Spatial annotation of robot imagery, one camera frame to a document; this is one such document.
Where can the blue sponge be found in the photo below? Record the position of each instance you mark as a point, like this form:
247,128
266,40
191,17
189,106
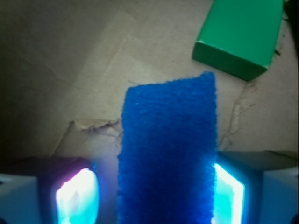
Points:
169,148

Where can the green sponge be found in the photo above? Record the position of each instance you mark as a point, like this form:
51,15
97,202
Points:
239,36

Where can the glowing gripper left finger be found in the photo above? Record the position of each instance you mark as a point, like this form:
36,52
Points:
58,190

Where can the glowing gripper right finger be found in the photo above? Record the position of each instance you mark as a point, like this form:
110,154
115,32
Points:
260,187

